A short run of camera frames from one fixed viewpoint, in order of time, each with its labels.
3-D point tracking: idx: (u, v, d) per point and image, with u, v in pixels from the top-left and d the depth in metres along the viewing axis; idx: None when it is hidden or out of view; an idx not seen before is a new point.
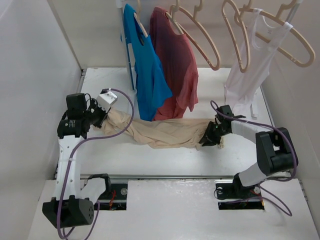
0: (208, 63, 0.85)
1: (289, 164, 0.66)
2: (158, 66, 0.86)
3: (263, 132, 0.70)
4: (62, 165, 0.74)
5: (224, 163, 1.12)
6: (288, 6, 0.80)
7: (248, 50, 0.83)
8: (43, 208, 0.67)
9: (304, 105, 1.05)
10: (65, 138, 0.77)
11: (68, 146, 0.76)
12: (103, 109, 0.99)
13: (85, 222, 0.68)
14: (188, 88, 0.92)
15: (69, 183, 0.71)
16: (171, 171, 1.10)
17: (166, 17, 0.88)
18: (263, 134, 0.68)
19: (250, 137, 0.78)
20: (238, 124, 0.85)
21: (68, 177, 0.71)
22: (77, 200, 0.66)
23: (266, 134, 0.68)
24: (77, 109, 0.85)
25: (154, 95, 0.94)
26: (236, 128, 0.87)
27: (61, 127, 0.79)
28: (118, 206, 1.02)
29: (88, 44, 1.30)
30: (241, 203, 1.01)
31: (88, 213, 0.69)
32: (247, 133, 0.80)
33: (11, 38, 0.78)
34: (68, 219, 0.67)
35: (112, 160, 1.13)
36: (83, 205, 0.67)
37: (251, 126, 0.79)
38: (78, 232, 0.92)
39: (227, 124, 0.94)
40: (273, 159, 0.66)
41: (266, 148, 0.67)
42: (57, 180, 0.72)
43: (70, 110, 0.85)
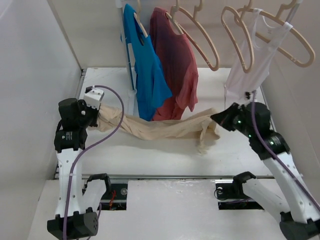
0: (208, 64, 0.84)
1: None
2: (158, 66, 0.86)
3: (311, 225, 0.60)
4: (63, 181, 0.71)
5: (224, 163, 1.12)
6: (288, 6, 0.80)
7: (251, 50, 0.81)
8: (48, 227, 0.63)
9: (304, 105, 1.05)
10: (64, 152, 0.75)
11: (67, 161, 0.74)
12: (93, 107, 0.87)
13: (91, 233, 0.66)
14: (188, 88, 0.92)
15: (71, 198, 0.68)
16: (171, 171, 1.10)
17: (166, 17, 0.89)
18: (310, 229, 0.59)
19: (289, 203, 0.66)
20: (279, 171, 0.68)
21: (70, 192, 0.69)
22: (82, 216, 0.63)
23: (314, 228, 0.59)
24: (71, 119, 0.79)
25: (154, 95, 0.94)
26: (272, 168, 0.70)
27: (58, 141, 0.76)
28: (118, 206, 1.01)
29: (88, 44, 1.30)
30: (241, 203, 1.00)
31: (93, 223, 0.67)
32: (287, 193, 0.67)
33: (11, 38, 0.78)
34: (74, 233, 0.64)
35: (112, 160, 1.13)
36: (88, 219, 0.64)
37: (297, 195, 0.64)
38: None
39: (257, 145, 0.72)
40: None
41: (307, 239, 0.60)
42: (59, 196, 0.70)
43: (64, 119, 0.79)
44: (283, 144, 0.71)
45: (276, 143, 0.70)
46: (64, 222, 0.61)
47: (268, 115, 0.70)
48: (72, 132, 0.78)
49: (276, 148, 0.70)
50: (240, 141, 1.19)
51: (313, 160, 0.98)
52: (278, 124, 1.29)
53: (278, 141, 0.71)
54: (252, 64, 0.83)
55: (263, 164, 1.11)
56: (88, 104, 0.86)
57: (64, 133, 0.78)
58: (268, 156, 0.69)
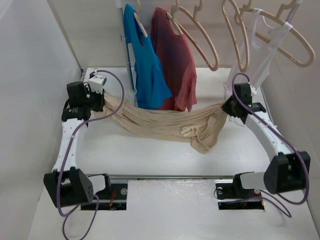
0: (207, 64, 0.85)
1: (296, 187, 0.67)
2: (158, 66, 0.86)
3: (282, 156, 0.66)
4: (64, 142, 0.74)
5: (224, 163, 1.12)
6: (288, 6, 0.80)
7: (247, 50, 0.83)
8: (45, 180, 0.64)
9: (304, 105, 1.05)
10: (69, 122, 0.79)
11: (71, 127, 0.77)
12: (97, 92, 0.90)
13: (86, 199, 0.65)
14: (187, 89, 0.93)
15: (70, 155, 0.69)
16: (172, 171, 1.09)
17: (166, 17, 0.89)
18: (281, 160, 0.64)
19: (267, 148, 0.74)
20: (256, 123, 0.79)
21: (69, 150, 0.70)
22: (77, 171, 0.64)
23: (285, 159, 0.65)
24: (79, 97, 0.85)
25: (153, 95, 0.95)
26: (251, 124, 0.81)
27: (64, 113, 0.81)
28: (119, 205, 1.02)
29: (88, 44, 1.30)
30: (241, 203, 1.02)
31: (88, 189, 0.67)
32: (264, 140, 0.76)
33: (11, 38, 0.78)
34: (69, 197, 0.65)
35: (112, 159, 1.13)
36: (83, 177, 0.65)
37: (271, 137, 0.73)
38: (75, 230, 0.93)
39: (240, 112, 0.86)
40: (282, 185, 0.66)
41: (281, 172, 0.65)
42: (59, 155, 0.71)
43: (71, 98, 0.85)
44: (260, 107, 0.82)
45: (254, 107, 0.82)
46: (60, 174, 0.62)
47: (247, 88, 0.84)
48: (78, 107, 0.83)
49: (256, 110, 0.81)
50: (241, 141, 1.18)
51: (313, 160, 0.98)
52: (278, 124, 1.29)
53: (256, 106, 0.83)
54: (247, 64, 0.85)
55: (263, 165, 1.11)
56: (92, 89, 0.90)
57: (71, 108, 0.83)
58: (247, 115, 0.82)
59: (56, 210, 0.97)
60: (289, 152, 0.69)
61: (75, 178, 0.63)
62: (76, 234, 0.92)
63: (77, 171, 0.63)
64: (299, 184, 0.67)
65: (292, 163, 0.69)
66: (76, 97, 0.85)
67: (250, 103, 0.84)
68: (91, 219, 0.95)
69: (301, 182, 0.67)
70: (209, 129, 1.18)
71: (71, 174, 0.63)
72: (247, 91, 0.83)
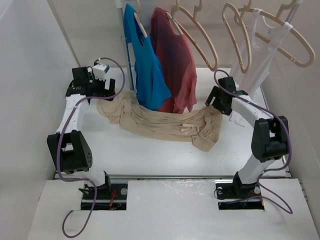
0: (207, 64, 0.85)
1: (282, 151, 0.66)
2: (158, 66, 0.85)
3: (263, 119, 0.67)
4: (67, 112, 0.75)
5: (224, 163, 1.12)
6: (288, 6, 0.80)
7: (249, 52, 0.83)
8: (48, 142, 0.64)
9: (304, 105, 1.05)
10: (72, 96, 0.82)
11: (74, 100, 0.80)
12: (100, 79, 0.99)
13: (86, 165, 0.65)
14: (187, 89, 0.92)
15: (72, 122, 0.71)
16: (171, 171, 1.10)
17: (166, 17, 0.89)
18: (262, 122, 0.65)
19: (250, 121, 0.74)
20: (239, 103, 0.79)
21: (71, 117, 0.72)
22: (78, 132, 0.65)
23: (265, 121, 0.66)
24: (82, 78, 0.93)
25: (153, 95, 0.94)
26: (235, 105, 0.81)
27: (68, 91, 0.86)
28: (118, 206, 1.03)
29: (88, 44, 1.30)
30: (241, 203, 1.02)
31: (88, 155, 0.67)
32: (247, 115, 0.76)
33: (11, 38, 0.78)
34: (69, 160, 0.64)
35: (112, 159, 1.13)
36: (84, 139, 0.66)
37: (251, 109, 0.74)
38: (71, 222, 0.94)
39: (227, 99, 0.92)
40: (267, 147, 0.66)
41: (265, 133, 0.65)
42: (61, 121, 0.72)
43: (76, 79, 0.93)
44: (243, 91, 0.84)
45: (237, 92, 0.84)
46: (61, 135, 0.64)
47: (230, 80, 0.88)
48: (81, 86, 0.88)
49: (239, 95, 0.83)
50: (241, 141, 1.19)
51: (313, 160, 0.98)
52: None
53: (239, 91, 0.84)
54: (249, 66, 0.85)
55: None
56: (96, 76, 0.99)
57: (74, 87, 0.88)
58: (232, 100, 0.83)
59: (56, 210, 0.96)
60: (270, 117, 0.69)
61: (76, 137, 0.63)
62: (74, 228, 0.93)
63: (77, 132, 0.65)
64: (284, 147, 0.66)
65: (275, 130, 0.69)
66: (80, 77, 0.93)
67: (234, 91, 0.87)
68: (87, 217, 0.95)
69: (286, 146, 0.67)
70: (208, 127, 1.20)
71: (72, 135, 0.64)
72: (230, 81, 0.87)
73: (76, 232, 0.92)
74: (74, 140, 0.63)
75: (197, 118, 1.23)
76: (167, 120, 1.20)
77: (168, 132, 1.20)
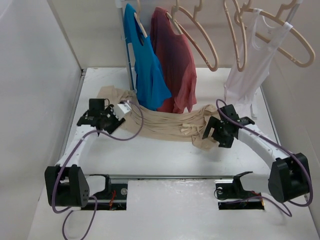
0: (207, 64, 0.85)
1: (302, 191, 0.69)
2: (157, 66, 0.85)
3: (281, 161, 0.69)
4: (74, 142, 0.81)
5: (224, 163, 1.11)
6: (288, 6, 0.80)
7: (245, 49, 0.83)
8: (46, 171, 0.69)
9: (304, 105, 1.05)
10: (82, 126, 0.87)
11: (82, 131, 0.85)
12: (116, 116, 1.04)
13: (79, 202, 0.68)
14: (187, 89, 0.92)
15: (75, 154, 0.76)
16: (171, 171, 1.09)
17: (166, 17, 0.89)
18: (281, 165, 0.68)
19: (265, 157, 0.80)
20: (248, 135, 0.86)
21: (75, 150, 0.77)
22: (77, 169, 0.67)
23: (284, 164, 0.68)
24: (97, 109, 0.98)
25: (153, 95, 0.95)
26: (245, 137, 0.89)
27: (81, 119, 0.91)
28: (118, 205, 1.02)
29: (88, 44, 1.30)
30: (241, 203, 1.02)
31: (83, 193, 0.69)
32: (260, 150, 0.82)
33: (11, 38, 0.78)
34: (63, 196, 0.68)
35: (111, 159, 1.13)
36: (81, 178, 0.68)
37: (265, 145, 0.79)
38: (74, 231, 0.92)
39: (232, 128, 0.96)
40: (289, 190, 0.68)
41: (284, 178, 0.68)
42: (66, 152, 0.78)
43: (91, 109, 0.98)
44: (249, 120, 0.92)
45: (243, 120, 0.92)
46: (61, 170, 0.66)
47: (230, 108, 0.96)
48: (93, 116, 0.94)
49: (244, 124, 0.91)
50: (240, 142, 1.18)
51: (313, 160, 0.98)
52: (278, 124, 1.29)
53: (245, 119, 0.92)
54: (244, 63, 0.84)
55: (263, 164, 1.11)
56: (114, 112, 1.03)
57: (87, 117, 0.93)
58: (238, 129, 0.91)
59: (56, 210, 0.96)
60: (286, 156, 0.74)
61: (73, 175, 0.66)
62: (75, 235, 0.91)
63: (76, 169, 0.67)
64: (304, 187, 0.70)
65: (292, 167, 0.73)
66: (95, 109, 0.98)
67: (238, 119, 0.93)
68: (90, 219, 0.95)
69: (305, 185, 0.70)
70: None
71: (71, 172, 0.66)
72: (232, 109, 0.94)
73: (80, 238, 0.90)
74: (71, 177, 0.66)
75: (197, 117, 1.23)
76: (167, 120, 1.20)
77: (168, 132, 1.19)
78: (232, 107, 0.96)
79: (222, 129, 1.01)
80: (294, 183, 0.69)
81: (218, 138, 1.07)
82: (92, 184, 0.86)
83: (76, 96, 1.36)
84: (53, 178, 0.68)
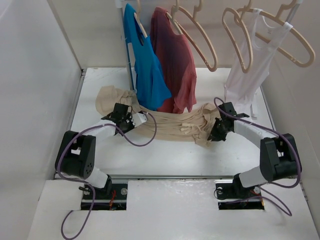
0: (207, 64, 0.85)
1: (291, 169, 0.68)
2: (157, 66, 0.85)
3: (269, 139, 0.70)
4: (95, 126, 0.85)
5: (224, 163, 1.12)
6: (288, 6, 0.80)
7: (250, 48, 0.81)
8: (65, 134, 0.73)
9: (305, 105, 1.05)
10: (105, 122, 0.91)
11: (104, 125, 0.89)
12: (133, 123, 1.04)
13: (81, 173, 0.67)
14: (186, 89, 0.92)
15: (92, 131, 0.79)
16: (170, 171, 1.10)
17: (166, 17, 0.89)
18: (267, 141, 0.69)
19: (255, 140, 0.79)
20: (242, 125, 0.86)
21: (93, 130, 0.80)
22: (92, 137, 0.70)
23: (271, 140, 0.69)
24: (119, 112, 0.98)
25: (153, 94, 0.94)
26: (239, 128, 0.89)
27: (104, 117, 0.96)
28: (118, 205, 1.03)
29: (88, 44, 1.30)
30: (241, 203, 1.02)
31: (87, 166, 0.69)
32: (251, 136, 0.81)
33: (10, 38, 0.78)
34: (69, 160, 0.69)
35: (112, 159, 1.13)
36: (92, 149, 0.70)
37: (256, 130, 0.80)
38: (71, 227, 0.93)
39: (228, 122, 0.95)
40: (277, 167, 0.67)
41: (271, 153, 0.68)
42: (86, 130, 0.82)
43: (114, 111, 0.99)
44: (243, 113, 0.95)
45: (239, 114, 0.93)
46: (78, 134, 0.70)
47: (229, 105, 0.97)
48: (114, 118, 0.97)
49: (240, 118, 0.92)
50: (241, 142, 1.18)
51: (313, 160, 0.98)
52: (278, 124, 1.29)
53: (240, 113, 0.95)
54: (251, 62, 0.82)
55: None
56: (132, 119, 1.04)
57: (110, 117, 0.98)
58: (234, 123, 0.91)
59: (56, 210, 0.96)
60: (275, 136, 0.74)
61: (87, 141, 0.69)
62: (72, 230, 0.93)
63: (91, 137, 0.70)
64: (294, 166, 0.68)
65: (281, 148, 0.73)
66: (119, 112, 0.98)
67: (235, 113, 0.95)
68: (85, 217, 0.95)
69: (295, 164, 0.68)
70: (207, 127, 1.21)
71: (86, 137, 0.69)
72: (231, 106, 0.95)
73: (75, 235, 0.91)
74: (84, 143, 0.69)
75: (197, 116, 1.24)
76: (167, 120, 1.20)
77: (167, 131, 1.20)
78: (230, 104, 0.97)
79: (221, 126, 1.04)
80: (282, 161, 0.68)
81: (216, 135, 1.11)
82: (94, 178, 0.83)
83: (76, 97, 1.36)
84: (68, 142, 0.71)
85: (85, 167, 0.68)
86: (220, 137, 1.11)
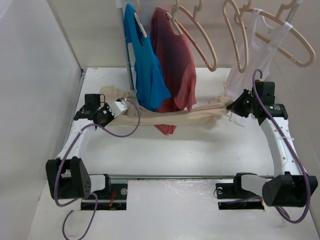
0: (206, 64, 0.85)
1: (293, 204, 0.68)
2: (157, 67, 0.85)
3: (288, 176, 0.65)
4: (72, 136, 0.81)
5: (224, 163, 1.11)
6: (288, 6, 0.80)
7: (246, 48, 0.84)
8: (46, 166, 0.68)
9: (305, 105, 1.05)
10: (80, 120, 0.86)
11: (80, 125, 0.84)
12: (112, 114, 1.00)
13: (82, 192, 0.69)
14: (186, 89, 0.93)
15: (74, 147, 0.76)
16: (171, 171, 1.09)
17: (166, 17, 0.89)
18: (285, 179, 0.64)
19: (275, 161, 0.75)
20: (271, 131, 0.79)
21: (75, 143, 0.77)
22: (78, 160, 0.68)
23: (290, 180, 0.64)
24: (93, 104, 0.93)
25: (153, 95, 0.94)
26: (266, 129, 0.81)
27: (76, 114, 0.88)
28: (118, 206, 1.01)
29: (88, 44, 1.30)
30: (241, 203, 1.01)
31: (85, 184, 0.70)
32: (274, 152, 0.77)
33: (10, 38, 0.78)
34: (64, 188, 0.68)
35: (112, 159, 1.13)
36: (83, 169, 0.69)
37: (284, 153, 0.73)
38: (73, 229, 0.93)
39: (259, 112, 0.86)
40: (279, 200, 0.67)
41: (281, 190, 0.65)
42: (65, 145, 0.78)
43: (87, 104, 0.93)
44: (282, 111, 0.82)
45: (276, 109, 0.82)
46: (62, 162, 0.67)
47: (270, 87, 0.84)
48: (89, 111, 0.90)
49: (276, 115, 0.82)
50: (240, 141, 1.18)
51: (313, 160, 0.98)
52: None
53: (278, 109, 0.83)
54: (246, 64, 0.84)
55: (263, 164, 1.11)
56: (110, 108, 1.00)
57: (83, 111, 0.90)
58: (265, 119, 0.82)
59: (56, 210, 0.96)
60: (297, 173, 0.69)
61: (75, 166, 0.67)
62: (76, 233, 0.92)
63: (78, 161, 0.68)
64: (297, 202, 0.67)
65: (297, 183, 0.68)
66: (91, 104, 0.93)
67: (271, 105, 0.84)
68: (90, 219, 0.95)
69: (299, 201, 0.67)
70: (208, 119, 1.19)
71: (72, 164, 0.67)
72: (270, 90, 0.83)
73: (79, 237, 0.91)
74: (73, 168, 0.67)
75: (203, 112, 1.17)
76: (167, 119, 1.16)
77: (166, 131, 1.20)
78: (272, 86, 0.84)
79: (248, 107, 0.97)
80: (289, 196, 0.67)
81: (239, 109, 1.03)
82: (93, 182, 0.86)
83: (76, 96, 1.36)
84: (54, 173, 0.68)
85: (84, 188, 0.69)
86: (242, 113, 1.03)
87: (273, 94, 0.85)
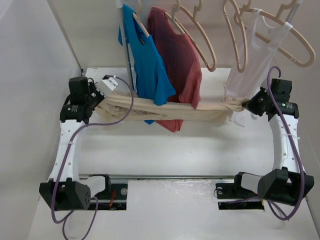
0: (206, 64, 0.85)
1: (285, 202, 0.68)
2: (162, 65, 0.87)
3: (283, 171, 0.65)
4: (62, 148, 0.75)
5: (223, 163, 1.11)
6: (288, 6, 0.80)
7: (244, 51, 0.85)
8: (40, 188, 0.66)
9: (306, 105, 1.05)
10: (67, 122, 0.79)
11: (69, 130, 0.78)
12: (101, 93, 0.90)
13: (81, 206, 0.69)
14: (192, 87, 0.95)
15: (67, 165, 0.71)
16: (171, 171, 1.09)
17: (164, 17, 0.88)
18: (280, 175, 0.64)
19: (275, 158, 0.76)
20: (279, 127, 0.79)
21: (66, 159, 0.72)
22: (73, 183, 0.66)
23: (285, 175, 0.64)
24: (80, 94, 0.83)
25: (158, 94, 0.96)
26: (273, 125, 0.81)
27: (63, 112, 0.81)
28: (118, 206, 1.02)
29: (88, 44, 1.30)
30: (241, 203, 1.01)
31: (85, 197, 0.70)
32: (276, 148, 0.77)
33: (11, 38, 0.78)
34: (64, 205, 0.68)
35: (112, 159, 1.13)
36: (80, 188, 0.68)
37: (286, 149, 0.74)
38: (76, 230, 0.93)
39: (269, 107, 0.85)
40: (272, 196, 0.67)
41: (275, 184, 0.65)
42: (56, 162, 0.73)
43: (73, 94, 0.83)
44: (294, 110, 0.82)
45: (288, 107, 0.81)
46: (55, 187, 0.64)
47: (285, 85, 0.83)
48: (78, 105, 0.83)
49: (286, 112, 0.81)
50: (240, 141, 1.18)
51: (312, 160, 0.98)
52: None
53: (291, 107, 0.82)
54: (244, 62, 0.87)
55: (263, 164, 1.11)
56: (98, 88, 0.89)
57: (70, 106, 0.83)
58: (274, 115, 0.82)
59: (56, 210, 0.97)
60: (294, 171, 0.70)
61: (72, 189, 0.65)
62: (78, 235, 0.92)
63: (72, 183, 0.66)
64: (290, 200, 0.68)
65: (294, 181, 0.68)
66: (78, 94, 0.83)
67: (284, 102, 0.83)
68: (91, 219, 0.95)
69: (292, 200, 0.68)
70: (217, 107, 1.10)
71: (68, 187, 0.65)
72: (285, 88, 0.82)
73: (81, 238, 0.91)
74: (69, 191, 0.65)
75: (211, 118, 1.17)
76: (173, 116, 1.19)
77: (174, 128, 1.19)
78: (288, 84, 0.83)
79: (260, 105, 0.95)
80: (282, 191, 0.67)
81: (253, 107, 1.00)
82: (92, 185, 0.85)
83: None
84: (48, 193, 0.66)
85: (84, 202, 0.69)
86: (256, 111, 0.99)
87: (289, 93, 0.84)
